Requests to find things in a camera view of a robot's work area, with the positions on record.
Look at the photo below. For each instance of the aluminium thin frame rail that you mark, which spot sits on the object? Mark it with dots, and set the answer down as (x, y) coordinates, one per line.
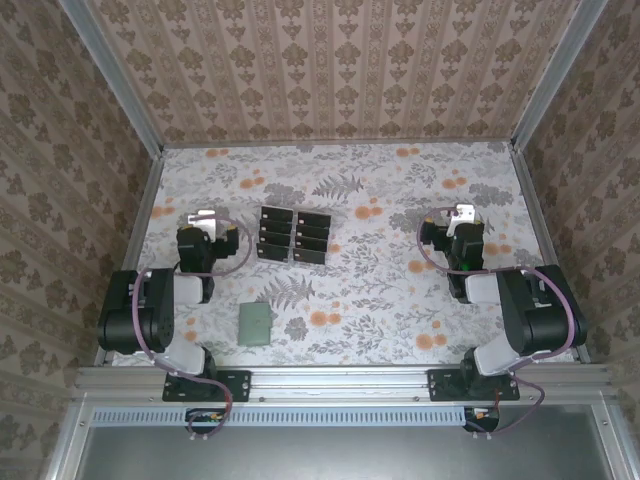
(340, 144)

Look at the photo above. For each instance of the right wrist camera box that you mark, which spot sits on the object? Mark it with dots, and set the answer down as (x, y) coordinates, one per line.
(464, 212)

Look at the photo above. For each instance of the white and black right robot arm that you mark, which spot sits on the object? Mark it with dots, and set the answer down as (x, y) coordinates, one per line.
(545, 320)

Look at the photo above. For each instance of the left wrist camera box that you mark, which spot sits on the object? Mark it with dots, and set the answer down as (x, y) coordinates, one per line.
(200, 220)

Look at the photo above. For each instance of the green card holder wallet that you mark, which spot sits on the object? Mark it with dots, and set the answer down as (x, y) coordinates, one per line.
(256, 324)

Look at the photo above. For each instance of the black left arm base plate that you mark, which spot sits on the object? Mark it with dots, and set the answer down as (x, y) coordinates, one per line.
(239, 382)

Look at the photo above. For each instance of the aluminium side frame rail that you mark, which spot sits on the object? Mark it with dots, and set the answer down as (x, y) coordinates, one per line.
(131, 250)
(539, 225)

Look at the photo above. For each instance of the black credit card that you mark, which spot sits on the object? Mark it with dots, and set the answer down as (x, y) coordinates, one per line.
(277, 214)
(312, 243)
(276, 227)
(314, 232)
(315, 219)
(275, 240)
(273, 252)
(310, 256)

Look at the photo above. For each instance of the aluminium frame bar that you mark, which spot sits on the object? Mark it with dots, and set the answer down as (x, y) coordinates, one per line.
(607, 450)
(67, 450)

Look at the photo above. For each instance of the aluminium frame post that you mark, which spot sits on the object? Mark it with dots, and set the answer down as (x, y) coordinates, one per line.
(114, 75)
(556, 75)

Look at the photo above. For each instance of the aluminium mounting rail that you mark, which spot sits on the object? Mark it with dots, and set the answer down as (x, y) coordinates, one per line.
(340, 385)

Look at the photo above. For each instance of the floral patterned table cover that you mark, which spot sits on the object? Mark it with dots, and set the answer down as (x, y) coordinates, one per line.
(350, 345)

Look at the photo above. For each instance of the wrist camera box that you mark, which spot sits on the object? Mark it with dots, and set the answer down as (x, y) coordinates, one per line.
(200, 220)
(464, 212)

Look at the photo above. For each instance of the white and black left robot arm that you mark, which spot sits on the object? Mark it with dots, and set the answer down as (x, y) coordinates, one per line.
(125, 320)

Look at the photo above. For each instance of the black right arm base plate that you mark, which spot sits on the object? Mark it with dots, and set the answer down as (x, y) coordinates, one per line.
(442, 387)

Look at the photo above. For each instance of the grey sheet metal panel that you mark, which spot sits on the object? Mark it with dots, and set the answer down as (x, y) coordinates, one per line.
(340, 455)

